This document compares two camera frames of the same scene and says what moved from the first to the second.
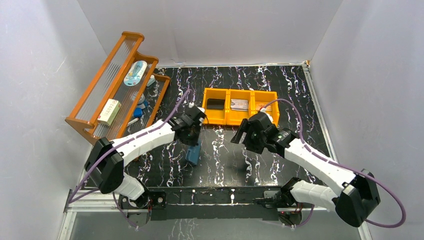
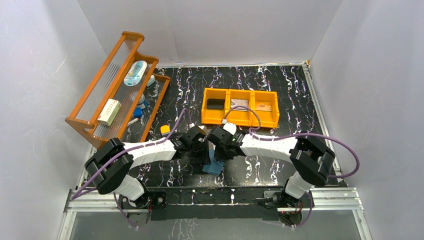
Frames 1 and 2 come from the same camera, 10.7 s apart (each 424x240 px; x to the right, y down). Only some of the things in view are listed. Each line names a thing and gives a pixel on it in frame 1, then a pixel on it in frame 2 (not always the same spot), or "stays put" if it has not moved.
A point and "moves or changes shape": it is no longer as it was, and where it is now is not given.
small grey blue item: x=151 y=80 stays put
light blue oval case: x=135 y=73 stays put
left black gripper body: x=191 y=138 → x=200 y=154
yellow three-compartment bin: x=230 y=106 stays put
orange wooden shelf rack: x=125 y=95 stays put
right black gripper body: x=247 y=136 → x=220 y=153
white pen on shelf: x=133 y=121 stays put
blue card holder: x=193 y=153 moves or changes shape
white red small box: x=109 y=112 stays put
